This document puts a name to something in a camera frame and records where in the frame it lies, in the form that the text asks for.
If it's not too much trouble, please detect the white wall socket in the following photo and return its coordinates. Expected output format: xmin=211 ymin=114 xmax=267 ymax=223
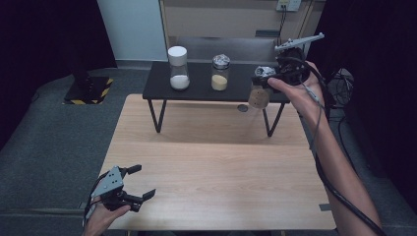
xmin=275 ymin=0 xmax=302 ymax=13

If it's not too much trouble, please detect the beige wooden cabinet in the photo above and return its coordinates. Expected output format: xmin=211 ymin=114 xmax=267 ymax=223
xmin=158 ymin=0 xmax=326 ymax=72

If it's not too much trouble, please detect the white-lidded jar of white granules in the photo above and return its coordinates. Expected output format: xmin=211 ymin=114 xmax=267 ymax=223
xmin=167 ymin=45 xmax=191 ymax=91

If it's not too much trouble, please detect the silver-lidded jar of yellow granules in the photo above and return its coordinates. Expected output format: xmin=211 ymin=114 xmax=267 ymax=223
xmin=210 ymin=53 xmax=231 ymax=91

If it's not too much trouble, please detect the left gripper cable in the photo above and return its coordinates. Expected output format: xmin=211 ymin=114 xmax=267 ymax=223
xmin=83 ymin=171 xmax=111 ymax=227

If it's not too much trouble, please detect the person's left hand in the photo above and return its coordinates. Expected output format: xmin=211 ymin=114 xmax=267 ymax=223
xmin=82 ymin=203 xmax=132 ymax=236

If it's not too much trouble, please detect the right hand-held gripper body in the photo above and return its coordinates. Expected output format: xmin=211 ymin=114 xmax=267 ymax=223
xmin=274 ymin=31 xmax=326 ymax=87

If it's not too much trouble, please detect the bundle of floor cables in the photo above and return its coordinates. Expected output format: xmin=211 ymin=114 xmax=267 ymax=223
xmin=327 ymin=68 xmax=356 ymax=109

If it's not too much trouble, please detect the grey cabinet label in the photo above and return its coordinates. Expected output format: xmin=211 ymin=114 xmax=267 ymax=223
xmin=255 ymin=29 xmax=281 ymax=38

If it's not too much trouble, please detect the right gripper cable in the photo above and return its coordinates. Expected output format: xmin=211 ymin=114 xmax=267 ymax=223
xmin=300 ymin=57 xmax=388 ymax=236

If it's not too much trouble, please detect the person's right hand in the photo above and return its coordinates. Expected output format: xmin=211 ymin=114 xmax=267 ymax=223
xmin=267 ymin=60 xmax=326 ymax=116

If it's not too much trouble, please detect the black metal shelf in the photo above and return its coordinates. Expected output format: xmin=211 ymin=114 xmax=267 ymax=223
xmin=142 ymin=60 xmax=292 ymax=138

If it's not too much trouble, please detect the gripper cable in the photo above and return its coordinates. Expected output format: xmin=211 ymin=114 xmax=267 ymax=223
xmin=83 ymin=171 xmax=111 ymax=227
xmin=300 ymin=57 xmax=388 ymax=236

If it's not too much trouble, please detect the black curtain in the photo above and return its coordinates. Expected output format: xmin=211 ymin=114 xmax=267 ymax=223
xmin=304 ymin=0 xmax=417 ymax=205
xmin=0 ymin=0 xmax=118 ymax=146

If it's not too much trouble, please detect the black socket cable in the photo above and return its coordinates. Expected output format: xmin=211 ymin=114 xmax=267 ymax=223
xmin=276 ymin=6 xmax=288 ymax=47

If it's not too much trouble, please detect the silver-lidded jar of brown powder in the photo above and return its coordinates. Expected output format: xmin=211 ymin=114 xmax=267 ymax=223
xmin=248 ymin=66 xmax=279 ymax=110

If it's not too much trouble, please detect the black striped stand base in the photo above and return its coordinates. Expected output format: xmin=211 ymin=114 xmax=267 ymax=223
xmin=63 ymin=76 xmax=114 ymax=106

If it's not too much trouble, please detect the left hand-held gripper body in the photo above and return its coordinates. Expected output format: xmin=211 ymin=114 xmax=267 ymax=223
xmin=90 ymin=165 xmax=144 ymax=212

